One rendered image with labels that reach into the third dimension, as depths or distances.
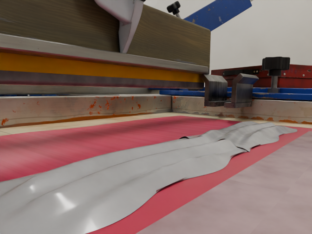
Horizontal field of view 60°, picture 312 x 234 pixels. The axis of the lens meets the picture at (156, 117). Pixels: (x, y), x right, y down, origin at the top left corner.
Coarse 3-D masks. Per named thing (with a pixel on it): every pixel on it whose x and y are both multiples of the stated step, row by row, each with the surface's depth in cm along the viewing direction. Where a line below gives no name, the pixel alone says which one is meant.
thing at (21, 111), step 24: (24, 96) 36; (48, 96) 38; (72, 96) 40; (96, 96) 42; (120, 96) 46; (144, 96) 50; (168, 96) 56; (192, 96) 55; (0, 120) 31; (24, 120) 33; (48, 120) 36; (72, 120) 39; (288, 120) 43
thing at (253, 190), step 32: (96, 128) 33; (0, 160) 18; (32, 160) 18; (64, 160) 18; (256, 160) 19; (288, 160) 20; (160, 192) 13; (192, 192) 13; (224, 192) 13; (256, 192) 13; (288, 192) 13; (128, 224) 10; (160, 224) 10; (192, 224) 10; (224, 224) 10; (256, 224) 10; (288, 224) 10
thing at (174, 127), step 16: (112, 128) 33; (128, 128) 33; (144, 128) 34; (160, 128) 34; (176, 128) 34; (192, 128) 35; (208, 128) 35; (304, 128) 37; (272, 144) 25; (288, 144) 25; (304, 144) 25; (304, 160) 20
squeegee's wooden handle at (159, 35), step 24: (0, 0) 20; (24, 0) 21; (48, 0) 23; (72, 0) 24; (0, 24) 20; (24, 24) 21; (48, 24) 23; (72, 24) 25; (96, 24) 27; (144, 24) 32; (168, 24) 36; (192, 24) 41; (96, 48) 27; (144, 48) 33; (168, 48) 36; (192, 48) 41
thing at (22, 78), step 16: (0, 80) 21; (16, 80) 22; (32, 80) 23; (48, 80) 24; (64, 80) 26; (80, 80) 27; (96, 80) 29; (112, 80) 30; (128, 80) 32; (144, 80) 34; (160, 80) 37
